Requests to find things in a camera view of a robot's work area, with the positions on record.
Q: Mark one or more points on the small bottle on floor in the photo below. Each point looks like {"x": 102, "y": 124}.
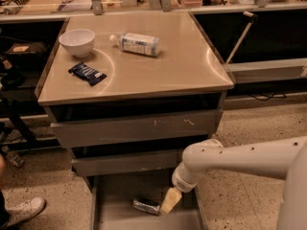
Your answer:
{"x": 13, "y": 157}

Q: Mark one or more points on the dark blue snack packet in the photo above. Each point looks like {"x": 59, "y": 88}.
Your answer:
{"x": 87, "y": 73}

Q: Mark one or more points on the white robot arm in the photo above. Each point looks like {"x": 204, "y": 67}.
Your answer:
{"x": 282, "y": 159}

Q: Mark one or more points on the white sneaker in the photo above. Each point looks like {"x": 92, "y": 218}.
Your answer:
{"x": 25, "y": 211}

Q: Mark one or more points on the black bag on shelf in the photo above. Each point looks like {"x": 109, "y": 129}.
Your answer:
{"x": 28, "y": 56}

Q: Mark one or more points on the silver redbull can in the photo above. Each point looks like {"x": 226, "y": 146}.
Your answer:
{"x": 145, "y": 205}

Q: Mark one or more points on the clear plastic water bottle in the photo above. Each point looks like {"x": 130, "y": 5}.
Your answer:
{"x": 137, "y": 43}

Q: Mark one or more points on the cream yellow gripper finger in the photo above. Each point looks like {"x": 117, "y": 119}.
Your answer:
{"x": 172, "y": 198}

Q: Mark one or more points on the grey drawer cabinet with counter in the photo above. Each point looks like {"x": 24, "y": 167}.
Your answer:
{"x": 185, "y": 76}

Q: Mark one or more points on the grey open bottom drawer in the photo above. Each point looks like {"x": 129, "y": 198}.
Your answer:
{"x": 113, "y": 196}

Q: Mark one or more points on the grey top drawer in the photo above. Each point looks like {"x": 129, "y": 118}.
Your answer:
{"x": 137, "y": 128}

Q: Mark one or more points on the white ceramic bowl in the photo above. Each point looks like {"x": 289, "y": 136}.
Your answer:
{"x": 78, "y": 43}

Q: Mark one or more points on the grey middle drawer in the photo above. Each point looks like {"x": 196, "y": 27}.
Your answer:
{"x": 128, "y": 163}

